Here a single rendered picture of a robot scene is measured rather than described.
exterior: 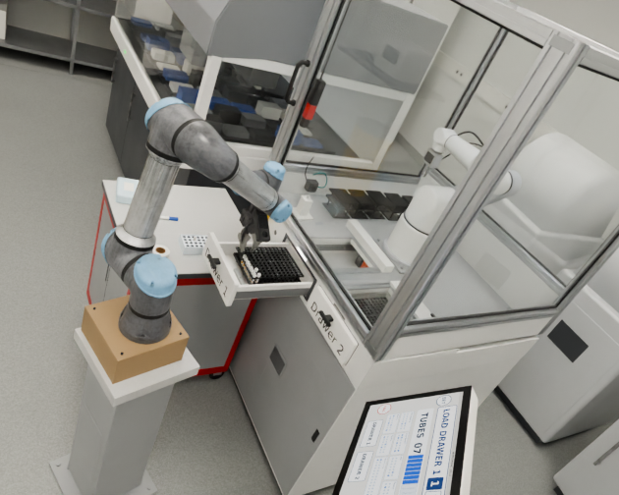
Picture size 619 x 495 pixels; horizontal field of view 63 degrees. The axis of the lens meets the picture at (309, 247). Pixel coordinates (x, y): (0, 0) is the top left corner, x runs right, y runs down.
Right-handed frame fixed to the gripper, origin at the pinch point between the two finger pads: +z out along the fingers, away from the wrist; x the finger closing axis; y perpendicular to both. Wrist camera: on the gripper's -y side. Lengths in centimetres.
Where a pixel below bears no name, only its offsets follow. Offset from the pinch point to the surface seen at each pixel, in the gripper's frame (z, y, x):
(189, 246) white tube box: 14.7, 20.5, 13.0
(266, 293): 8.0, -14.6, -4.6
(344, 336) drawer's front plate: 3.1, -42.3, -21.3
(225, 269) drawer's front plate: 2.6, -7.4, 10.7
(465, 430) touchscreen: -26, -96, -10
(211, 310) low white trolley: 41.1, 9.4, -0.1
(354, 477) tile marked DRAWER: -6, -91, 10
